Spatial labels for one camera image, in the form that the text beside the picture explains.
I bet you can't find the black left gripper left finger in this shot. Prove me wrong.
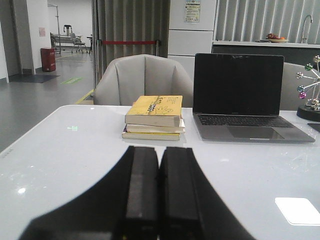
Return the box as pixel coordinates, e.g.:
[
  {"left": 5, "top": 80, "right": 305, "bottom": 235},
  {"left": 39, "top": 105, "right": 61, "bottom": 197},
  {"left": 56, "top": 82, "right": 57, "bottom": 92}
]
[{"left": 20, "top": 146, "right": 158, "bottom": 240}]

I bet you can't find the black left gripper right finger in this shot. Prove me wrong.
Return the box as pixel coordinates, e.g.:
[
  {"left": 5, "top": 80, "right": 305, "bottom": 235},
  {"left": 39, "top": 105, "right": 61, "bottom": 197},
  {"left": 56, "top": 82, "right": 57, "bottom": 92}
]
[{"left": 158, "top": 147, "right": 253, "bottom": 240}]

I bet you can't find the yellow-edged bottom book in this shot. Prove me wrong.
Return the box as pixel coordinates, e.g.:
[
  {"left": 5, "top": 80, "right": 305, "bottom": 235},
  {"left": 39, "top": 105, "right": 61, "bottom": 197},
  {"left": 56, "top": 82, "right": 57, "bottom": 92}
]
[{"left": 121, "top": 127, "right": 181, "bottom": 141}]

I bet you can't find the white middle book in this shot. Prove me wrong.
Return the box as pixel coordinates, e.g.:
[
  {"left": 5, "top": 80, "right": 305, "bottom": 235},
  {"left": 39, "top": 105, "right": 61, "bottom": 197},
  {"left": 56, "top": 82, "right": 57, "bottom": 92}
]
[{"left": 125, "top": 119, "right": 185, "bottom": 134}]

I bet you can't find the yellow top book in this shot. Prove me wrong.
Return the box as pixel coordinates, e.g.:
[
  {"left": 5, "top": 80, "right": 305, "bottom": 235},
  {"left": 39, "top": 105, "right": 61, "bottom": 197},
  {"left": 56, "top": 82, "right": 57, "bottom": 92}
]
[{"left": 125, "top": 95, "right": 183, "bottom": 127}]

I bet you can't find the grey open laptop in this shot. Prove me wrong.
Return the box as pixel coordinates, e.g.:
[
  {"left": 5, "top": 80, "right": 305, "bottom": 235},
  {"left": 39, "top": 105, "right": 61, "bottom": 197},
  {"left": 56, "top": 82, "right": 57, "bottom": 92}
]
[{"left": 192, "top": 53, "right": 314, "bottom": 143}]

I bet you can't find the grey left armchair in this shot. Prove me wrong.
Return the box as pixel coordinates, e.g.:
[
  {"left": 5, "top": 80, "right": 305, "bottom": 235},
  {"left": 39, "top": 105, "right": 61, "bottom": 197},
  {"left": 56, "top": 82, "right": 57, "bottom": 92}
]
[{"left": 93, "top": 54, "right": 193, "bottom": 108}]

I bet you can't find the black mouse pad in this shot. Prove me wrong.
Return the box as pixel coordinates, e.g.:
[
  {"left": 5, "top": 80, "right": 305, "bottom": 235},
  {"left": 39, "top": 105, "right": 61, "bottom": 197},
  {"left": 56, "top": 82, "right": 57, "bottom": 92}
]
[{"left": 307, "top": 123, "right": 320, "bottom": 132}]

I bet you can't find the ferris wheel desk ornament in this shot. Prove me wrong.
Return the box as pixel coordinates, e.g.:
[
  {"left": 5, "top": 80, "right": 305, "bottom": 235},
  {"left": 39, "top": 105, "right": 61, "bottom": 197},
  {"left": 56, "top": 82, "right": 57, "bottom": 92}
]
[{"left": 296, "top": 54, "right": 320, "bottom": 123}]

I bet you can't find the red barrier belt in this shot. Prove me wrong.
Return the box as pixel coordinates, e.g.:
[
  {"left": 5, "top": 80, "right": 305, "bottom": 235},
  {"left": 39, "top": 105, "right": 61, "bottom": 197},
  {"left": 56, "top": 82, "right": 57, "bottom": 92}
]
[{"left": 99, "top": 39, "right": 162, "bottom": 56}]

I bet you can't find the red bin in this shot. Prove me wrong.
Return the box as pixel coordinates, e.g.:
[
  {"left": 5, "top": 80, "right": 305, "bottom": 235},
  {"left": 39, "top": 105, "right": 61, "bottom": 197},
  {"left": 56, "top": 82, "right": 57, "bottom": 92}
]
[{"left": 40, "top": 47, "right": 56, "bottom": 72}]

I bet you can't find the distant metal table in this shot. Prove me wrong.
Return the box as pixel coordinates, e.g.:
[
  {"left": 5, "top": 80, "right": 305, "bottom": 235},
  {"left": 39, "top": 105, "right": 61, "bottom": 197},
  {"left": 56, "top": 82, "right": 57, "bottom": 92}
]
[{"left": 50, "top": 32, "right": 88, "bottom": 53}]

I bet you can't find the grey curtain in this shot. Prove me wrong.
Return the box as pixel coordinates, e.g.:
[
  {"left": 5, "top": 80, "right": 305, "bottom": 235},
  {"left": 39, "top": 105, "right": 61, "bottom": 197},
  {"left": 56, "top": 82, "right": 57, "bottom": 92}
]
[{"left": 92, "top": 0, "right": 170, "bottom": 86}]

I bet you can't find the white cabinet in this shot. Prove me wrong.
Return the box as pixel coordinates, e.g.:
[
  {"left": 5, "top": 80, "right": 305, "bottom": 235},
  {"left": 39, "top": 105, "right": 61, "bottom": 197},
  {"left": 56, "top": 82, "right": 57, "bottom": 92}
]
[{"left": 167, "top": 0, "right": 217, "bottom": 58}]

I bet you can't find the dark kitchen counter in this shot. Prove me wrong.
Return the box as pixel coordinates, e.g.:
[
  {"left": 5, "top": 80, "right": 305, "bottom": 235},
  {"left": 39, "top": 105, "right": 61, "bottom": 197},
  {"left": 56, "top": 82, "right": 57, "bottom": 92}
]
[{"left": 211, "top": 40, "right": 320, "bottom": 65}]

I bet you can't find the chrome faucet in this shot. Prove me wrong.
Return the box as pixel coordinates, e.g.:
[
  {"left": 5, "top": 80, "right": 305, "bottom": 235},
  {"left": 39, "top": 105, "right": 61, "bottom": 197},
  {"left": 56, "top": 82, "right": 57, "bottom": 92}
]
[{"left": 300, "top": 14, "right": 313, "bottom": 44}]

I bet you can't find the pink wall notice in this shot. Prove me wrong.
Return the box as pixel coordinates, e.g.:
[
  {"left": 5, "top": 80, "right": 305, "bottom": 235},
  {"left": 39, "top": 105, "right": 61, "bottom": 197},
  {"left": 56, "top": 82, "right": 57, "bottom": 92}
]
[{"left": 38, "top": 27, "right": 46, "bottom": 37}]

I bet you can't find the wall poster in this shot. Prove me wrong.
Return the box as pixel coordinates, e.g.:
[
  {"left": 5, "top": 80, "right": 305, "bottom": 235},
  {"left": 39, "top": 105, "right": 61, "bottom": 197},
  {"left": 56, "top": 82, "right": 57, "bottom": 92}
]
[{"left": 184, "top": 0, "right": 201, "bottom": 24}]

